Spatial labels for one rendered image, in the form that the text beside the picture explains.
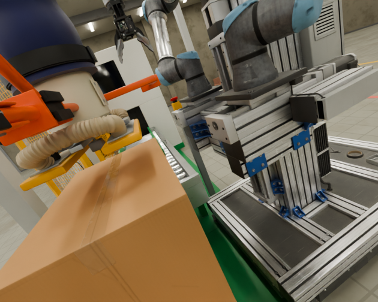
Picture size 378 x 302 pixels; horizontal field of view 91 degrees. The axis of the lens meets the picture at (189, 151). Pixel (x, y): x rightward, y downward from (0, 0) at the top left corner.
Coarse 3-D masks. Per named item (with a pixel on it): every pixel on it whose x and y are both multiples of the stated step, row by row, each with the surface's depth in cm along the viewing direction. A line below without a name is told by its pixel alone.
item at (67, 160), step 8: (56, 152) 50; (64, 152) 59; (80, 152) 55; (56, 160) 50; (64, 160) 47; (72, 160) 48; (48, 168) 44; (56, 168) 42; (64, 168) 43; (32, 176) 43; (40, 176) 42; (48, 176) 42; (56, 176) 43; (24, 184) 41; (32, 184) 42; (40, 184) 42
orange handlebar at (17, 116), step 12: (132, 84) 60; (144, 84) 61; (108, 96) 59; (0, 108) 21; (12, 108) 23; (24, 108) 25; (36, 108) 28; (72, 108) 43; (12, 120) 22; (24, 120) 25; (0, 132) 22
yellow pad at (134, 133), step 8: (136, 120) 69; (128, 128) 53; (136, 128) 51; (112, 136) 51; (120, 136) 46; (128, 136) 45; (136, 136) 45; (104, 144) 47; (112, 144) 44; (120, 144) 44; (128, 144) 45; (104, 152) 44
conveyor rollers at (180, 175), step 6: (144, 138) 298; (150, 138) 282; (132, 144) 287; (138, 144) 272; (162, 144) 226; (168, 150) 194; (168, 156) 184; (174, 162) 160; (174, 168) 150; (180, 168) 144; (180, 174) 135; (180, 180) 126
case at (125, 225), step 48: (144, 144) 86; (96, 192) 55; (144, 192) 44; (48, 240) 40; (96, 240) 34; (144, 240) 37; (192, 240) 40; (0, 288) 32; (48, 288) 34; (96, 288) 37; (144, 288) 40; (192, 288) 44
